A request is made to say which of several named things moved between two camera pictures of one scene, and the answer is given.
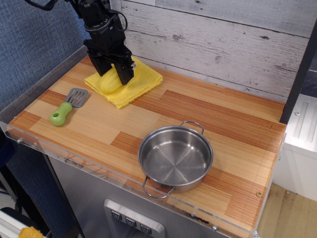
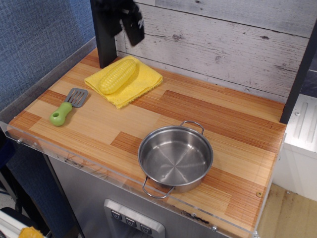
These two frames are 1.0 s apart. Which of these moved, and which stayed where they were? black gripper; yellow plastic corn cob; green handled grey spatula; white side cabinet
Moved: black gripper
Stayed: white side cabinet; yellow plastic corn cob; green handled grey spatula
